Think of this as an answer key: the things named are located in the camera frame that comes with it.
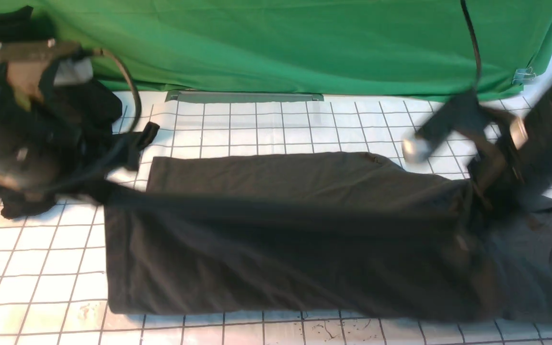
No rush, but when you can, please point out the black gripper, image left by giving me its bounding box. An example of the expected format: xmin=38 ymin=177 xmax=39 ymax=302
xmin=0 ymin=72 xmax=85 ymax=192

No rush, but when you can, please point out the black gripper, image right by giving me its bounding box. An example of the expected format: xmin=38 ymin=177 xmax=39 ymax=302
xmin=468 ymin=99 xmax=552 ymax=211

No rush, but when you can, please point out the gray long-sleeve top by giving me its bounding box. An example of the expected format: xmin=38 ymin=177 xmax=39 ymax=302
xmin=103 ymin=151 xmax=552 ymax=322

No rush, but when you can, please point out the black clothes pile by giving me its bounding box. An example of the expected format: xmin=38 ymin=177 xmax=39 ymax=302
xmin=0 ymin=6 xmax=160 ymax=219

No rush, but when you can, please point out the silver binder clip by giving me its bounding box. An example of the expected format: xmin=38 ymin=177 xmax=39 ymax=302
xmin=512 ymin=66 xmax=537 ymax=85

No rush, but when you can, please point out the white grid table mat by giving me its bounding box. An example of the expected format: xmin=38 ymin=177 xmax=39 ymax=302
xmin=0 ymin=92 xmax=552 ymax=345

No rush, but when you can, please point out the green backdrop cloth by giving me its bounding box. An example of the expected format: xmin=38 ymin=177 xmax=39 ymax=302
xmin=0 ymin=0 xmax=552 ymax=102

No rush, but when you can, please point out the gray metal strip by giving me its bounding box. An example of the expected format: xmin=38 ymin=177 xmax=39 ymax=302
xmin=165 ymin=90 xmax=324 ymax=104

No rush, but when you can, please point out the wrist camera, image left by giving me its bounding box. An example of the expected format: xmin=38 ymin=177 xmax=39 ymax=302
xmin=0 ymin=39 xmax=93 ymax=89

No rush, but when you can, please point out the black cable, image left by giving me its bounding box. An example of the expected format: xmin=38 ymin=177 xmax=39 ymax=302
xmin=32 ymin=48 xmax=142 ymax=192

